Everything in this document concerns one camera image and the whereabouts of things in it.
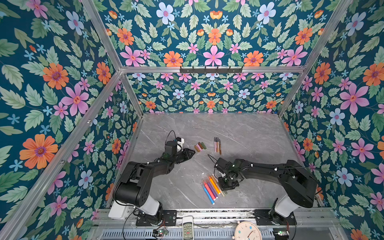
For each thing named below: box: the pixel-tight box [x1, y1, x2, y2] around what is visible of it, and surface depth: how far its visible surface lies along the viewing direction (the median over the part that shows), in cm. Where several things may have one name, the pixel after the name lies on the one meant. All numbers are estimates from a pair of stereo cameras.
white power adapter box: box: [108, 200, 129, 220], surface depth 73 cm
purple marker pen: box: [207, 182, 218, 199], surface depth 83 cm
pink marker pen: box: [203, 181, 216, 201], surface depth 84 cm
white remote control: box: [182, 215, 194, 240], surface depth 71 cm
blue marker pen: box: [203, 185, 215, 205], surface depth 82 cm
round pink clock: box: [234, 221, 263, 240], surface depth 69 cm
